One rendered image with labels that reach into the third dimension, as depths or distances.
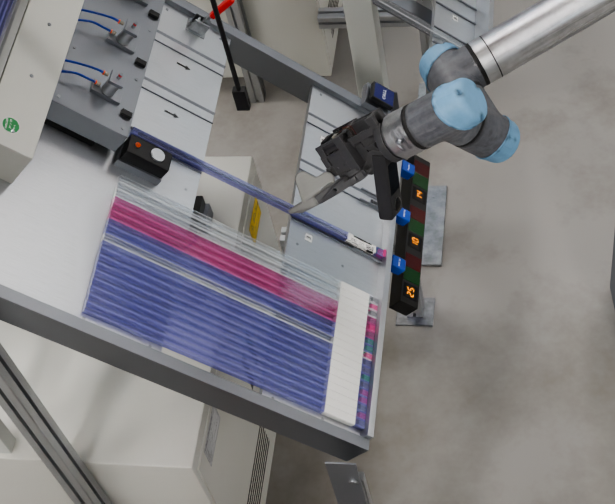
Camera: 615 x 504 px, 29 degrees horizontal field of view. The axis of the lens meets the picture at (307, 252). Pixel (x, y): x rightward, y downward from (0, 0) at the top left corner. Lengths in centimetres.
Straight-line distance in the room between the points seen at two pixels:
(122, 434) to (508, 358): 105
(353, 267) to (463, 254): 95
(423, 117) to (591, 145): 147
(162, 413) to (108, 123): 57
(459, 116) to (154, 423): 80
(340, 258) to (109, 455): 53
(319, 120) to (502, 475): 94
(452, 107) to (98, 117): 54
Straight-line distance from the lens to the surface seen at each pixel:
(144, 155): 191
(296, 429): 193
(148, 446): 216
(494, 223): 308
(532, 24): 196
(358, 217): 217
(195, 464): 214
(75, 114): 188
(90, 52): 195
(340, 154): 190
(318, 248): 208
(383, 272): 212
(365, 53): 258
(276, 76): 227
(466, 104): 178
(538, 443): 276
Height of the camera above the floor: 247
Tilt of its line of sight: 53 degrees down
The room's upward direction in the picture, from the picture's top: 15 degrees counter-clockwise
